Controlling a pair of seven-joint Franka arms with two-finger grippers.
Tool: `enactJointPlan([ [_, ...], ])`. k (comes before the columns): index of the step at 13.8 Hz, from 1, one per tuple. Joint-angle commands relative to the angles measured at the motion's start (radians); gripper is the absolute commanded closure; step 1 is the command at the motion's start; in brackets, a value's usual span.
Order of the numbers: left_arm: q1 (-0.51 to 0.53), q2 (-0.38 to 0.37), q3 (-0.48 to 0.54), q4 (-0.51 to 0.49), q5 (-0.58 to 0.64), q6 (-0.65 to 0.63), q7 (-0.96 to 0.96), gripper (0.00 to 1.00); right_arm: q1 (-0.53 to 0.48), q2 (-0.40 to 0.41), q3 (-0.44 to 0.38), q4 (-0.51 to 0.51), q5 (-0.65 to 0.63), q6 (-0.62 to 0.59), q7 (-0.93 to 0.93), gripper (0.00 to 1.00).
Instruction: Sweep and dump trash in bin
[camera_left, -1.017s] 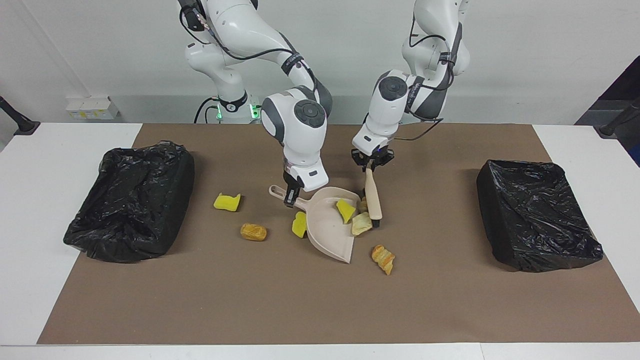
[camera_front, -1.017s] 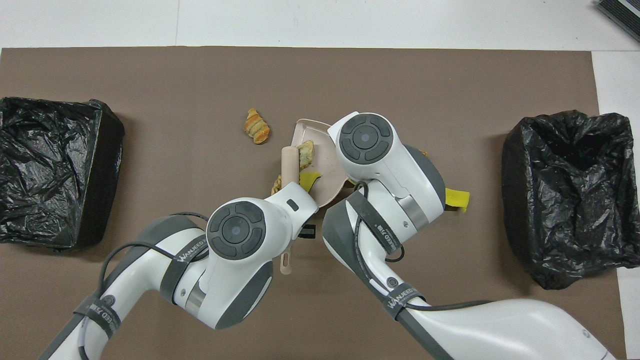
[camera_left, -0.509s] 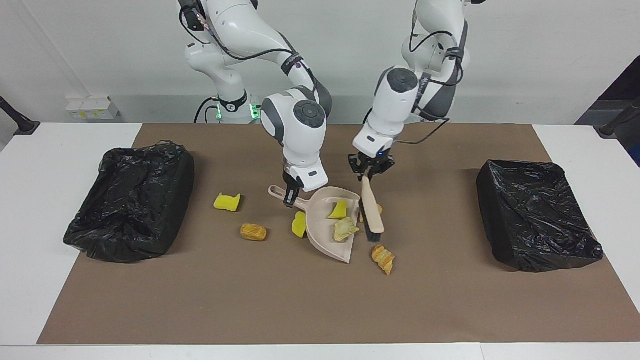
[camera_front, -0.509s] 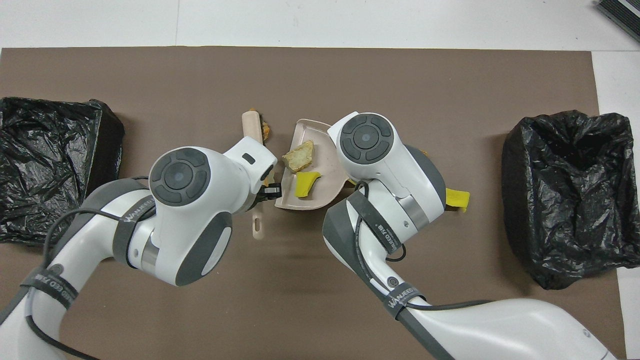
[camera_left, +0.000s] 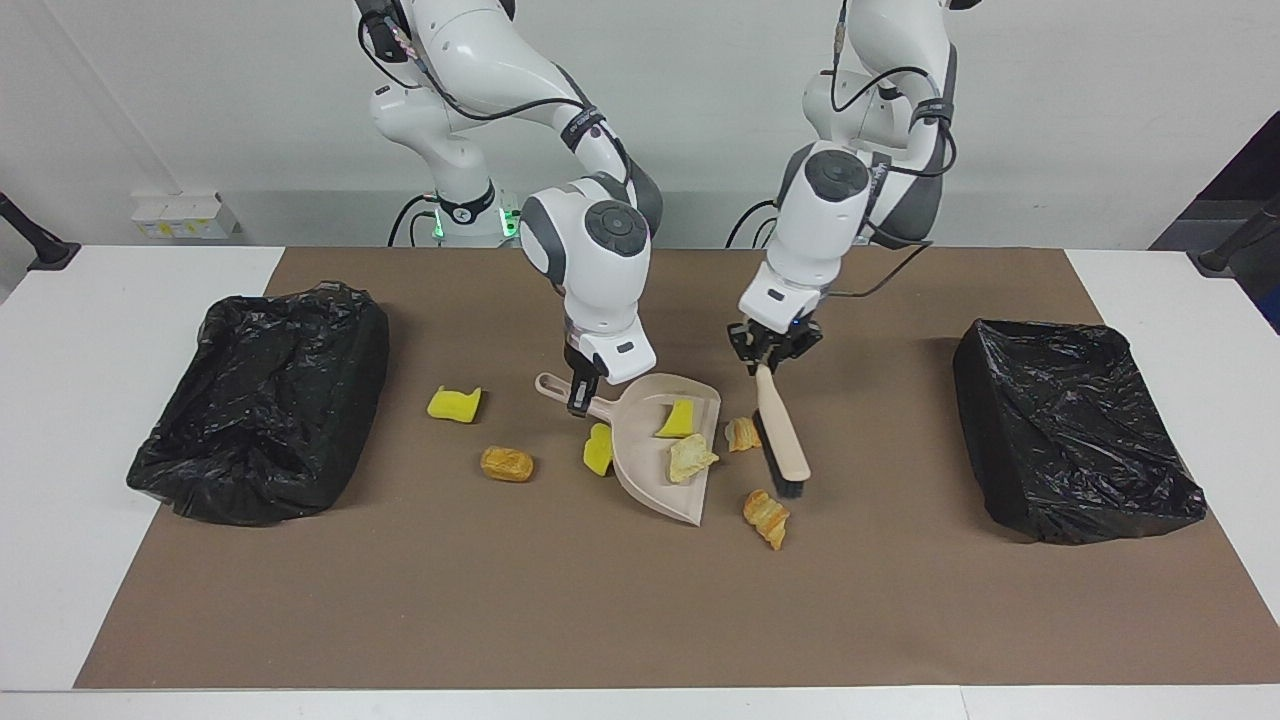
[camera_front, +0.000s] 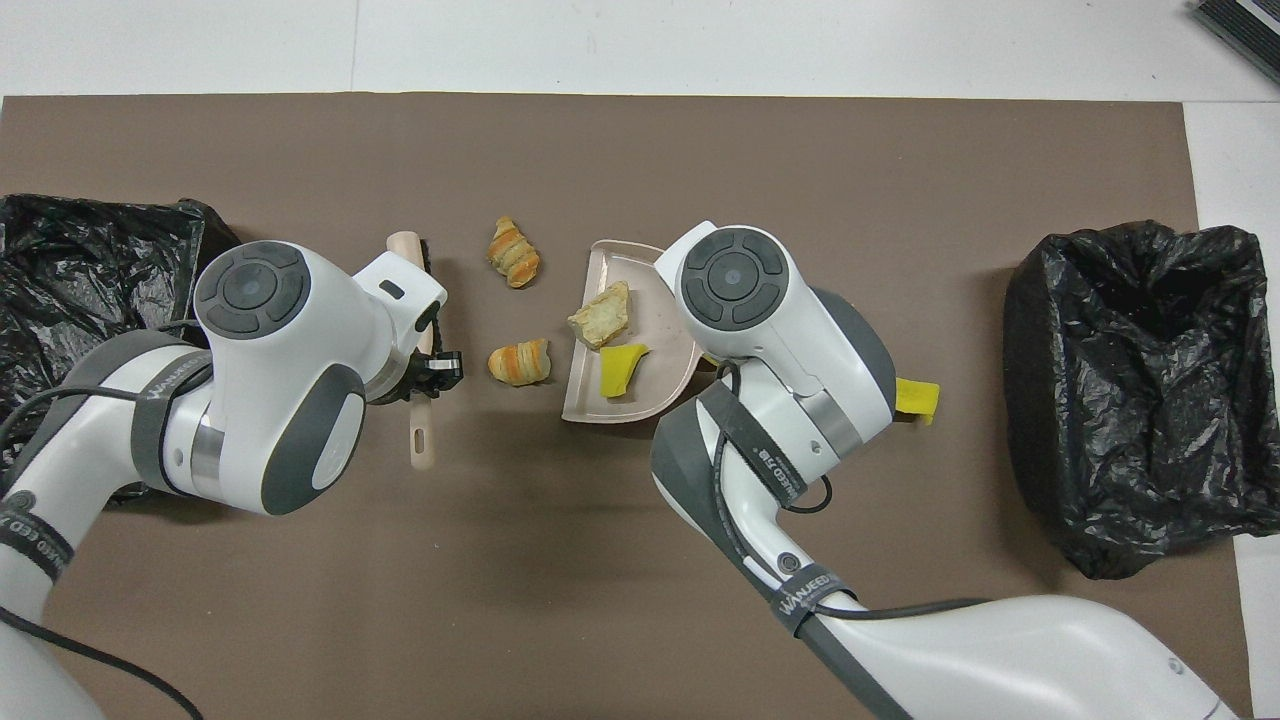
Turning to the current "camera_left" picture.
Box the brown bread roll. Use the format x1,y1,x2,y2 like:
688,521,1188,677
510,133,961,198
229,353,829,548
479,446,535,484

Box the brown table mat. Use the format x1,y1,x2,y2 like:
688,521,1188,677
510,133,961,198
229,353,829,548
73,247,1280,691

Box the black stand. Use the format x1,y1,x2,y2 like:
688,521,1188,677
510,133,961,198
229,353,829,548
0,190,81,273
1198,195,1280,276

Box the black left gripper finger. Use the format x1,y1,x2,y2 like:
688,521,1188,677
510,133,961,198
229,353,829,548
775,322,825,369
727,322,766,376

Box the yellow notched sponge piece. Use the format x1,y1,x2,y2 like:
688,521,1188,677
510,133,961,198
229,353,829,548
426,385,483,425

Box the black bag-lined bin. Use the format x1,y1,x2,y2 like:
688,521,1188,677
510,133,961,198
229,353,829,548
126,281,391,528
951,318,1208,546

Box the large golden croissant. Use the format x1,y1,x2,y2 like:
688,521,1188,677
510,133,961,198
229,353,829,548
742,489,792,552

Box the beige plastic dustpan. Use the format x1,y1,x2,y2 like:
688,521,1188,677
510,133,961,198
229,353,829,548
534,372,723,528

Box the pale bread piece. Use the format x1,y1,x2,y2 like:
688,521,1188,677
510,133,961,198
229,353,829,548
667,433,721,485

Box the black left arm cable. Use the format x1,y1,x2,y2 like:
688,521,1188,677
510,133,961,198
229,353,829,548
826,0,958,301

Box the beige hand brush black bristles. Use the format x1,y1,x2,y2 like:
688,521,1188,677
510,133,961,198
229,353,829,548
752,362,813,499

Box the black base cable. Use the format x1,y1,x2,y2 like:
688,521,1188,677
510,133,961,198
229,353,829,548
388,193,441,248
725,198,783,249

